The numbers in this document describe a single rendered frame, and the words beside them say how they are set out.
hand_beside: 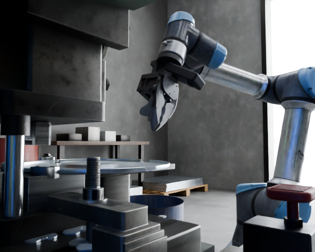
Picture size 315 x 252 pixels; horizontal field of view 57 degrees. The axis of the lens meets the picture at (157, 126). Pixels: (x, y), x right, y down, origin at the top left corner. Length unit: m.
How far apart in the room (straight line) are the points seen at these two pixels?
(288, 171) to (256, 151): 4.17
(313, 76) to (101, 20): 0.76
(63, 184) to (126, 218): 0.16
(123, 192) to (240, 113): 4.81
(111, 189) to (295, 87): 0.73
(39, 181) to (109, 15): 0.28
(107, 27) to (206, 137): 5.16
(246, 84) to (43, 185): 0.82
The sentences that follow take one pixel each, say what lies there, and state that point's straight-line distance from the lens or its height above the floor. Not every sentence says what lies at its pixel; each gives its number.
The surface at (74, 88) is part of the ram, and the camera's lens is 0.47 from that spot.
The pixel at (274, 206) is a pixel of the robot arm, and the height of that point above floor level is 0.63.
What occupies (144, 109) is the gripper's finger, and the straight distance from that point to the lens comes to 0.73.
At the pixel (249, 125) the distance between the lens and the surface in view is 5.23.
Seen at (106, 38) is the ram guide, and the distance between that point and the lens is 0.49.
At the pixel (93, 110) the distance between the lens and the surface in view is 0.45.
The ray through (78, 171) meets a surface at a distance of 0.44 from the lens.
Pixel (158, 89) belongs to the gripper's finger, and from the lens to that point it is 0.71.
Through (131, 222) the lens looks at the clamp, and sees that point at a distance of 0.32.
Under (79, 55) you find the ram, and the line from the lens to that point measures 0.48.
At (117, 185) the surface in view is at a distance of 0.55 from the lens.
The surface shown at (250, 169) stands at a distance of 5.24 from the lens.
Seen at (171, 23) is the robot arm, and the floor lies 1.16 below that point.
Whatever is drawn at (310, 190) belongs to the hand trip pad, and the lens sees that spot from 0.47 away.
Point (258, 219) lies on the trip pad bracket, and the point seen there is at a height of 0.70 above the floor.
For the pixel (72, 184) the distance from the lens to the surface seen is 0.46.
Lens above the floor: 0.83
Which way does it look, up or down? 3 degrees up
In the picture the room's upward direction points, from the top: straight up
